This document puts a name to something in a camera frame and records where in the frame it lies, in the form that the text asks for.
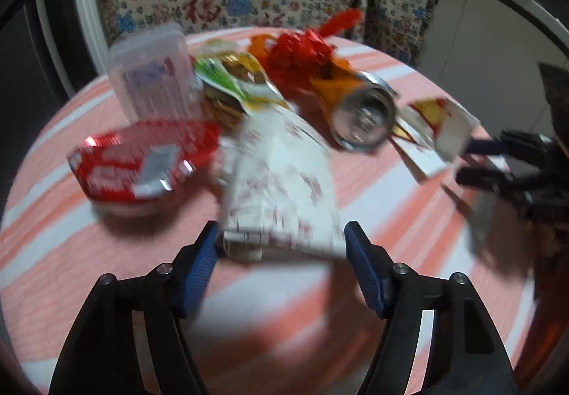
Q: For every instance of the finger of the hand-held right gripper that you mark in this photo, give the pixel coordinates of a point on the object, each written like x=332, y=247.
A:
x=486, y=146
x=482, y=179

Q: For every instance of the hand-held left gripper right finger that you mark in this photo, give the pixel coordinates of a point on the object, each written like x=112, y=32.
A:
x=366, y=270

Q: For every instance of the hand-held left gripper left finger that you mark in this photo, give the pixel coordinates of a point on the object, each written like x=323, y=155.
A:
x=195, y=275

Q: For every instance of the white paper bag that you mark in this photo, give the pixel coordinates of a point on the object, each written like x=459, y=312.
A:
x=280, y=181

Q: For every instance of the green yellow snack packet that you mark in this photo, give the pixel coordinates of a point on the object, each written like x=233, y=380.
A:
x=235, y=83

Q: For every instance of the red instant noodle bowl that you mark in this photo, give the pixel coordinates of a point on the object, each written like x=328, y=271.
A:
x=133, y=166

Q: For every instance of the clear plastic cup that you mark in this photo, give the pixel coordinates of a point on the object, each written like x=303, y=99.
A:
x=151, y=77

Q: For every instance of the red snack wrapper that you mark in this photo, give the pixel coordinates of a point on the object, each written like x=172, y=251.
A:
x=302, y=52

